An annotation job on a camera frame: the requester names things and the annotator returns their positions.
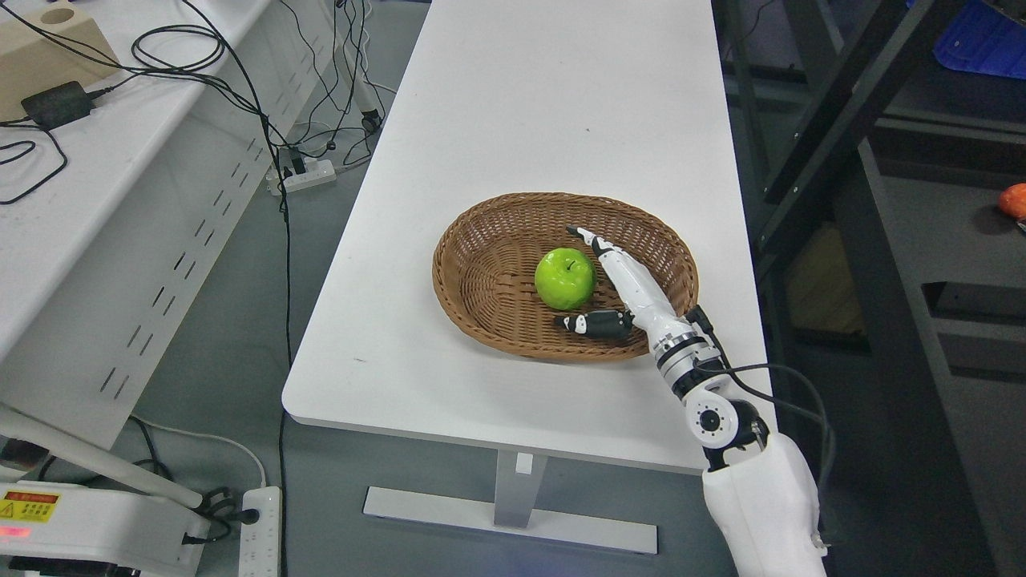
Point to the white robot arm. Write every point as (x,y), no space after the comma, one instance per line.
(757,486)

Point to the beige wooden block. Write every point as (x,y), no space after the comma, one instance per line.
(49,47)

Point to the white base unit box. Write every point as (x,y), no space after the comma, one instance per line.
(61,529)

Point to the black metal shelf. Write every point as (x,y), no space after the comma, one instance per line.
(875,139)

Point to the white floor power strip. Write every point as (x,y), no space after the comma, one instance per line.
(260,542)

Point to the white standing desk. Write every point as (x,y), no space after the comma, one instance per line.
(622,99)

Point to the white far power strip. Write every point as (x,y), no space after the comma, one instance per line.
(317,172)

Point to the brown wicker basket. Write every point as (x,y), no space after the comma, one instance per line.
(484,267)

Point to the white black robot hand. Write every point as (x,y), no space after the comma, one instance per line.
(646,306)

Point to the black power adapter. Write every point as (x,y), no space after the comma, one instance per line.
(58,106)

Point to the green apple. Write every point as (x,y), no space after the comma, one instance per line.
(565,279)

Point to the white side desk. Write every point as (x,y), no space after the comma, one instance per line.
(132,207)

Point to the orange toy on shelf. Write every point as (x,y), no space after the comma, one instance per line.
(1012,201)

